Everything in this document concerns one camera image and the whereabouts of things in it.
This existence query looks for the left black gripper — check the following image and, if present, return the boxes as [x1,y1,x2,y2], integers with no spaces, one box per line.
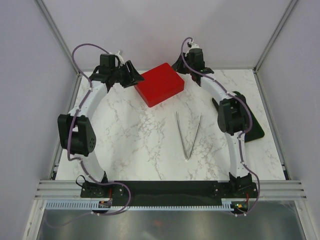
[111,61,145,89]

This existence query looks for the red box lid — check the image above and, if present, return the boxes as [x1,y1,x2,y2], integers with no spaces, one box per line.
[134,62,185,108]

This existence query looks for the metal tongs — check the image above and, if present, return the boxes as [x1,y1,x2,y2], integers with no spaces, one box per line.
[175,111,203,161]

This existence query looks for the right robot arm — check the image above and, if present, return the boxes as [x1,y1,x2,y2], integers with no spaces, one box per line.
[172,52,253,198]

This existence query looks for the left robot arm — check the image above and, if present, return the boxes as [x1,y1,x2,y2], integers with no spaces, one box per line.
[57,60,144,197]

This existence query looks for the dark green tray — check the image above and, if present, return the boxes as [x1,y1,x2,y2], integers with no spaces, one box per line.
[211,91,265,143]

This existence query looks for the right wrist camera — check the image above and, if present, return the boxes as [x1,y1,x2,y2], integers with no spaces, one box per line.
[185,41,204,62]

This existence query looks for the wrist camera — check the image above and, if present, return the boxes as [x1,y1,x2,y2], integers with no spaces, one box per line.
[185,41,204,62]
[99,50,125,68]

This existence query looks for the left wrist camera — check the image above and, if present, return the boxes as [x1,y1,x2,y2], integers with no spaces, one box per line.
[99,50,125,68]

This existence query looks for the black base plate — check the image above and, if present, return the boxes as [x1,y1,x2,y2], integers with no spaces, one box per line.
[80,180,258,206]

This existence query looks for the white cable duct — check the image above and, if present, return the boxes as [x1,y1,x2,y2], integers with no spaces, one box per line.
[45,199,250,212]

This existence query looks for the aluminium frame rail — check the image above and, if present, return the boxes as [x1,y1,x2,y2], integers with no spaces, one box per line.
[35,180,307,201]

